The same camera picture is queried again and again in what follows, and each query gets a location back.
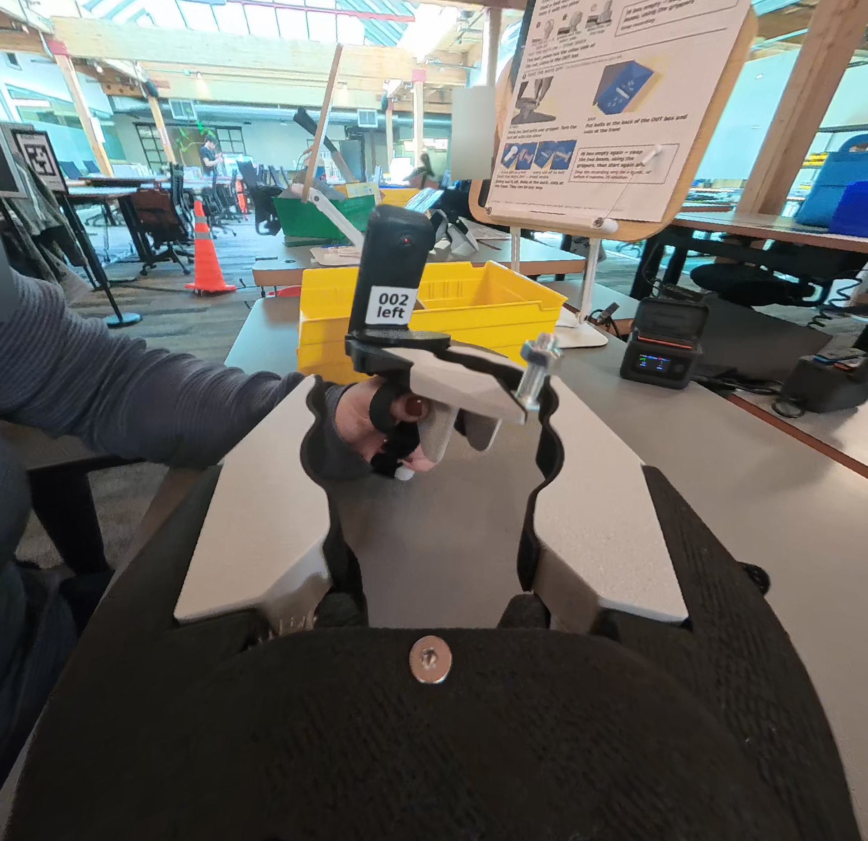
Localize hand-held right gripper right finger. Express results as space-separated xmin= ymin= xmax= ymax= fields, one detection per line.
xmin=517 ymin=379 xmax=690 ymax=632

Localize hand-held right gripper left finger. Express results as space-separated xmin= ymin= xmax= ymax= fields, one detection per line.
xmin=173 ymin=376 xmax=370 ymax=630

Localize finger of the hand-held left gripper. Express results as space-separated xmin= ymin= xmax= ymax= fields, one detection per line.
xmin=383 ymin=345 xmax=530 ymax=426
xmin=444 ymin=341 xmax=527 ymax=382

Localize yellow plastic bin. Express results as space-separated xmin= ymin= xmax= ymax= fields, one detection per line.
xmin=297 ymin=260 xmax=568 ymax=386

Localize silver hex bolt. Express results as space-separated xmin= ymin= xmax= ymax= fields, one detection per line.
xmin=515 ymin=333 xmax=564 ymax=409

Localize person's left forearm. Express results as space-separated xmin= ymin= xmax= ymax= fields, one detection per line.
xmin=0 ymin=272 xmax=370 ymax=483

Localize person's left hand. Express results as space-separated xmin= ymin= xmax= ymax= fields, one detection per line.
xmin=342 ymin=378 xmax=440 ymax=476

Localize idle hand-held gripper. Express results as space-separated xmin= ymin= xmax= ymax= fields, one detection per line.
xmin=434 ymin=211 xmax=479 ymax=259

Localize green plastic bin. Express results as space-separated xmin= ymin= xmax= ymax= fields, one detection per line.
xmin=273 ymin=193 xmax=377 ymax=240

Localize grey table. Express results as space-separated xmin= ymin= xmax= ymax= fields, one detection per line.
xmin=252 ymin=234 xmax=587 ymax=293

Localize white board stand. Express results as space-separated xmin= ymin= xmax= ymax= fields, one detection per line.
xmin=509 ymin=227 xmax=609 ymax=349

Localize black office chair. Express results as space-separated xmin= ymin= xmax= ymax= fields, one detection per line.
xmin=237 ymin=162 xmax=282 ymax=235
xmin=692 ymin=263 xmax=825 ymax=308

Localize wooden board on white stand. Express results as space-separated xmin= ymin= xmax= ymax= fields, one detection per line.
xmin=298 ymin=43 xmax=367 ymax=245

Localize black battery charger case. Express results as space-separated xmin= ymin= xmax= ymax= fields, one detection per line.
xmin=619 ymin=296 xmax=710 ymax=390

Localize orange traffic cone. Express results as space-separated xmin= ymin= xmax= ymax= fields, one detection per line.
xmin=184 ymin=200 xmax=238 ymax=294

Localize brown backed office chair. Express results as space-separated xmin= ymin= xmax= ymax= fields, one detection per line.
xmin=129 ymin=189 xmax=194 ymax=276

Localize black stanchion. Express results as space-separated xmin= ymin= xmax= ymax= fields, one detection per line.
xmin=57 ymin=197 xmax=143 ymax=329

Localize black battery charging dock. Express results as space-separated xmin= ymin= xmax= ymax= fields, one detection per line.
xmin=780 ymin=353 xmax=868 ymax=413

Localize wooden instruction board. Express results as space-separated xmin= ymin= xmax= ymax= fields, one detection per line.
xmin=468 ymin=0 xmax=759 ymax=242

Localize brown desk with black legs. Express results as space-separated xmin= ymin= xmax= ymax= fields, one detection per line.
xmin=668 ymin=212 xmax=868 ymax=334

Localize grey patterned jacket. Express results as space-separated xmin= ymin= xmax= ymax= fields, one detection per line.
xmin=0 ymin=177 xmax=89 ymax=286

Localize framed marker sign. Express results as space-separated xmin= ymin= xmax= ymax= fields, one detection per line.
xmin=0 ymin=124 xmax=70 ymax=198

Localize blue tote bag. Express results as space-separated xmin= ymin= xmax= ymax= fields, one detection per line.
xmin=793 ymin=151 xmax=868 ymax=228

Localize blue plastic bin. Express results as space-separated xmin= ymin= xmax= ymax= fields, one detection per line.
xmin=829 ymin=180 xmax=868 ymax=239

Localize black cable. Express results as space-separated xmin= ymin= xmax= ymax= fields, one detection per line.
xmin=705 ymin=375 xmax=797 ymax=418

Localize wooden post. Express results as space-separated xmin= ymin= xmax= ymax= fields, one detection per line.
xmin=736 ymin=0 xmax=868 ymax=215

